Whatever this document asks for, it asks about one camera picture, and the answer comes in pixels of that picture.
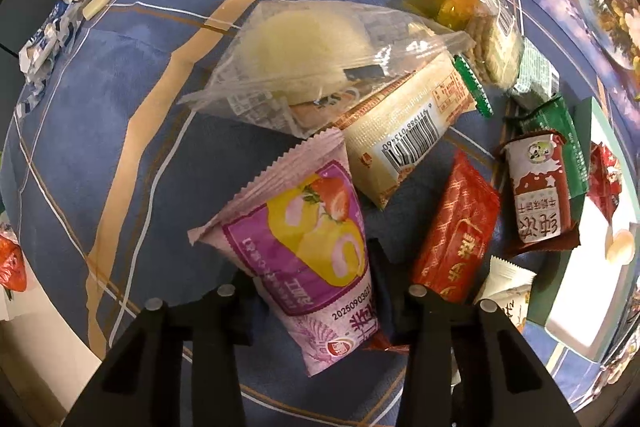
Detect beige bread packet with barcode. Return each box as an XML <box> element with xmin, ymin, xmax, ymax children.
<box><xmin>327</xmin><ymin>53</ymin><xmax>481</xmax><ymax>211</ymax></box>

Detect clear bag with white bun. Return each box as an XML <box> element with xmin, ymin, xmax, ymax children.
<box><xmin>177</xmin><ymin>0</ymin><xmax>477</xmax><ymax>138</ymax></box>

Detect blue plaid tablecloth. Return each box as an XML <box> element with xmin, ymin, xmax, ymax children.
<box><xmin>0</xmin><ymin>0</ymin><xmax>626</xmax><ymax>427</ymax></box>

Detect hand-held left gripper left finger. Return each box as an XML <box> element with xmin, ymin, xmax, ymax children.
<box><xmin>62</xmin><ymin>269</ymin><xmax>261</xmax><ymax>427</ymax></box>

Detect white box with green rim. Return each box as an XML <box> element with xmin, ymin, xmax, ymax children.
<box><xmin>525</xmin><ymin>97</ymin><xmax>640</xmax><ymax>363</ymax></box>

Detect red snack packet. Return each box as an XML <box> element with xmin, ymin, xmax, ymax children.
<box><xmin>411</xmin><ymin>150</ymin><xmax>501</xmax><ymax>306</ymax></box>

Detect dark green snack packet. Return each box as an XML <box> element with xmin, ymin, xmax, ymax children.
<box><xmin>505</xmin><ymin>95</ymin><xmax>590</xmax><ymax>200</ymax></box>

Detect crumpled blue and white wrapper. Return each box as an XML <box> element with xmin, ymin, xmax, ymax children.
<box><xmin>17</xmin><ymin>0</ymin><xmax>93</xmax><ymax>118</ymax></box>

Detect white snack packet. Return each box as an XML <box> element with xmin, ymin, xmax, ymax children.
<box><xmin>472</xmin><ymin>256</ymin><xmax>537</xmax><ymax>333</ymax></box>

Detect red strawberry print packet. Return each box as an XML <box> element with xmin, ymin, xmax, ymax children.
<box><xmin>0</xmin><ymin>227</ymin><xmax>28</xmax><ymax>293</ymax></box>

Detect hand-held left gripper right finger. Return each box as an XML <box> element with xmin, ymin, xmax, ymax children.
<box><xmin>367</xmin><ymin>239</ymin><xmax>582</xmax><ymax>427</ymax></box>

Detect round white sweet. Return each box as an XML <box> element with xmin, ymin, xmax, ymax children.
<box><xmin>605</xmin><ymin>224</ymin><xmax>636</xmax><ymax>265</ymax></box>

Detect clear cracker packet green ends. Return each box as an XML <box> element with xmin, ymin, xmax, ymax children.
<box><xmin>452</xmin><ymin>0</ymin><xmax>525</xmax><ymax>118</ymax></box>

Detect brown and white milk packet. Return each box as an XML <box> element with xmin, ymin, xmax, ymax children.
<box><xmin>495</xmin><ymin>130</ymin><xmax>581</xmax><ymax>258</ymax></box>

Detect purple strawberry cake packet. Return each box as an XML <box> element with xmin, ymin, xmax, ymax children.
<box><xmin>187</xmin><ymin>128</ymin><xmax>388</xmax><ymax>378</ymax></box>

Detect green and white patterned packet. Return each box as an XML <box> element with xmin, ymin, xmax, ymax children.
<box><xmin>510</xmin><ymin>38</ymin><xmax>561</xmax><ymax>108</ymax></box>

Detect small red patterned packet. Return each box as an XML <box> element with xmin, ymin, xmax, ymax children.
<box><xmin>587</xmin><ymin>142</ymin><xmax>623</xmax><ymax>225</ymax></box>

